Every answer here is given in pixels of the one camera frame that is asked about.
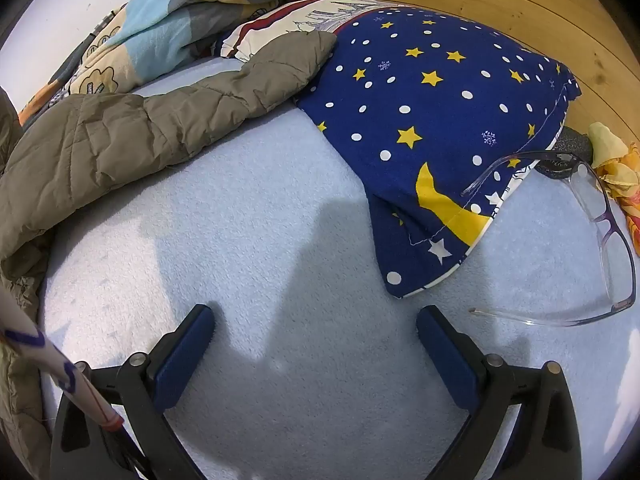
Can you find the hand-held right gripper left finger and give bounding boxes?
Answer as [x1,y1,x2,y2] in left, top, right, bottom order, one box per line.
[50,304,216,480]

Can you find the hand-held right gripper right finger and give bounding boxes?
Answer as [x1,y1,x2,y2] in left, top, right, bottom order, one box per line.
[416,304,584,480]

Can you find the olive puffer jacket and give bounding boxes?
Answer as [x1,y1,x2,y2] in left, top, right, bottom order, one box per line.
[0,30,339,473]

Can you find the light blue cloud bed sheet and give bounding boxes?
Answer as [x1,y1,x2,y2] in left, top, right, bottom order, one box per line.
[37,52,640,480]

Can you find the clear purple eyeglasses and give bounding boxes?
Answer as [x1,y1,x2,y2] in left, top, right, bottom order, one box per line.
[460,150,640,329]

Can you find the blue star print pillow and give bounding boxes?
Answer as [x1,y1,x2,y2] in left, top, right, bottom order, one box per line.
[219,0,584,301]

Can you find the dark grey object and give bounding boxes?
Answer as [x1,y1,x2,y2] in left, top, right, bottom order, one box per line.
[537,130,594,181]

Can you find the patchwork printed blanket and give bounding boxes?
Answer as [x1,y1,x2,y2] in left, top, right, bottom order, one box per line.
[20,0,332,126]

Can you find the white cord with purple print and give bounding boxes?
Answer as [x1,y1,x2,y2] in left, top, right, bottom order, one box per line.
[0,285,126,428]

